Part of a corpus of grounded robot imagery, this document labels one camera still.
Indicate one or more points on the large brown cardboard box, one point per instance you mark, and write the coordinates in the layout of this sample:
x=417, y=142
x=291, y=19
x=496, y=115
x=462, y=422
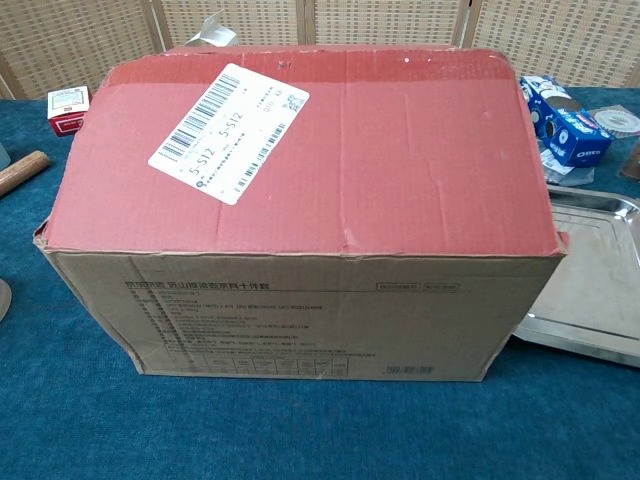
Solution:
x=310, y=225

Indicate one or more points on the blue cookie package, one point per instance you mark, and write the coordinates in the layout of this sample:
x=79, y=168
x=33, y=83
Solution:
x=575, y=135

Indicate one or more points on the small red white box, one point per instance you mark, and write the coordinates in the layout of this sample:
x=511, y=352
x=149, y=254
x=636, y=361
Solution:
x=67, y=112

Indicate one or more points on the blue tablecloth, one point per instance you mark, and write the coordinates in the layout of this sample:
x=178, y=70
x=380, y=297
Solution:
x=300, y=430

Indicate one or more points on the clear plastic packet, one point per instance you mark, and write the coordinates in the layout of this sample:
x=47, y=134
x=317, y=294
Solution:
x=565, y=172

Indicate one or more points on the stainless steel tray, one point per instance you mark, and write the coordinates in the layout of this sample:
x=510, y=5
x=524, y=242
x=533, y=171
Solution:
x=595, y=270

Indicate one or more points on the wooden rolling pin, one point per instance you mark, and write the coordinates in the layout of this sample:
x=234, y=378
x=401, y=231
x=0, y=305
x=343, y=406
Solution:
x=22, y=170

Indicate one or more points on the round disc in clear bag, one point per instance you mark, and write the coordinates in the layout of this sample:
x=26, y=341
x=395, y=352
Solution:
x=617, y=122

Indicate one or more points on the brown snacks clear package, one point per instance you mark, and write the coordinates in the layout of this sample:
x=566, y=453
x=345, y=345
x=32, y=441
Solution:
x=632, y=167

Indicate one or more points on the white round dome object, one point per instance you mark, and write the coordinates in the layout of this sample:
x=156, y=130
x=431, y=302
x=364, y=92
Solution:
x=4, y=302

